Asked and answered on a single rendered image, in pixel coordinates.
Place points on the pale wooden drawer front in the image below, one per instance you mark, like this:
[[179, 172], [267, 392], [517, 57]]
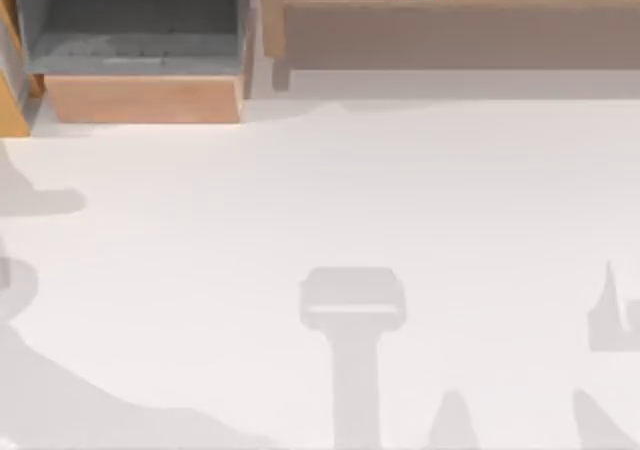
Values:
[[142, 99]]

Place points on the wooden open shelf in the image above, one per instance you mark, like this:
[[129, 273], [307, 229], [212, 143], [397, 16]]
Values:
[[450, 35]]

